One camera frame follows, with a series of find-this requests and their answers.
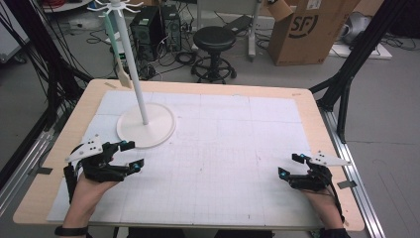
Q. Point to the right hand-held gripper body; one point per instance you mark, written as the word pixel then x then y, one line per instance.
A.
pixel 313 180

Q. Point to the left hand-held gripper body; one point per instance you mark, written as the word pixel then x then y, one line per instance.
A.
pixel 99 168

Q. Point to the white hook stand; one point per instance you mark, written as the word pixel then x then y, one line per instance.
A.
pixel 145 127

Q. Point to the person's right hand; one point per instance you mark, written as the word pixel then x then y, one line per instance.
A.
pixel 322 205

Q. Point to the person's left hand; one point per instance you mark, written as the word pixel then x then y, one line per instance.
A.
pixel 89 193

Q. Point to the black tape strip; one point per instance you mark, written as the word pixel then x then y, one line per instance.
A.
pixel 346 184
pixel 43 171

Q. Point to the black wristband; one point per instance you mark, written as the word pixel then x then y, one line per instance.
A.
pixel 71 230

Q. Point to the white grid mat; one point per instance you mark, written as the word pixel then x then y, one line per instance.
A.
pixel 204 158

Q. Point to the white power meter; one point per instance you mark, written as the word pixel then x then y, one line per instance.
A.
pixel 122 57

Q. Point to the large black computer tower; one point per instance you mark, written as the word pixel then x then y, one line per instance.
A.
pixel 147 33

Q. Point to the cardboard box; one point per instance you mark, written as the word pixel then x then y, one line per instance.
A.
pixel 307 39

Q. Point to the white flat board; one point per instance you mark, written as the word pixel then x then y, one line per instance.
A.
pixel 363 52

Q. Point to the slim black computer tower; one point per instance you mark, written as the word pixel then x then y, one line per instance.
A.
pixel 171 28

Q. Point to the black round stool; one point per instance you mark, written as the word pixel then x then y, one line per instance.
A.
pixel 214 39

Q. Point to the white appliance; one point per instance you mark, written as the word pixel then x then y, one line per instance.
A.
pixel 356 28

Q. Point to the aluminium rail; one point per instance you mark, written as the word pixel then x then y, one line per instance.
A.
pixel 363 205
pixel 23 172

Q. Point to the black metal frame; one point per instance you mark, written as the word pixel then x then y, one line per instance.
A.
pixel 356 56
pixel 49 72

